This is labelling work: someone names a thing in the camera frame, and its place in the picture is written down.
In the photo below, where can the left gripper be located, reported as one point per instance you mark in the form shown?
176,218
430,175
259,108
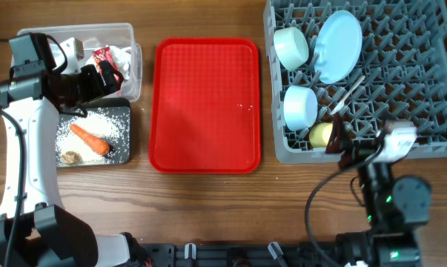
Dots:
97,87

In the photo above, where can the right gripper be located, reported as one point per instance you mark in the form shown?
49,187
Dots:
355,153

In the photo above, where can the yellow plastic cup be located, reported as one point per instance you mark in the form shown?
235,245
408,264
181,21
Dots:
320,134

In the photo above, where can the red snack wrapper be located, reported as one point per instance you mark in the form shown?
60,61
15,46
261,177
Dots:
103,55

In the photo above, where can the white rice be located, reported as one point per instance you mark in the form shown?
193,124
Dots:
108,128

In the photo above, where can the white plastic spoon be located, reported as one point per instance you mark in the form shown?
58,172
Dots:
341,103

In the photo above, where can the light blue bowl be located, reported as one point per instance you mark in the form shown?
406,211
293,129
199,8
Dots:
300,108

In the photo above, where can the orange carrot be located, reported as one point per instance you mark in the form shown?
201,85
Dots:
97,145

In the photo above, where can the brown food scrap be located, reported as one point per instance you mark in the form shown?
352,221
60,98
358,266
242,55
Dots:
70,158

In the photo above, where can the light blue plate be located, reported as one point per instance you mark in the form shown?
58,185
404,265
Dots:
338,46

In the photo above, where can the green bowl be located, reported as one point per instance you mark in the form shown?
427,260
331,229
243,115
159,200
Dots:
291,47

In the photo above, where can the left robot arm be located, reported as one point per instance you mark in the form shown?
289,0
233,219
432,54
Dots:
35,229

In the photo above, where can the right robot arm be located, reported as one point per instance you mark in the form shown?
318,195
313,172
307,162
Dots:
395,207

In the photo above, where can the grey dishwasher rack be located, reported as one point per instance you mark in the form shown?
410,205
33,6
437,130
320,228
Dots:
403,59

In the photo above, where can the black tray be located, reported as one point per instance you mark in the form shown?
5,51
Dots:
123,130

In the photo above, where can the clear plastic bin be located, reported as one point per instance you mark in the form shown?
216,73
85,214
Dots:
95,36

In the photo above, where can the red serving tray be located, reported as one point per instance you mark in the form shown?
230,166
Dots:
205,115

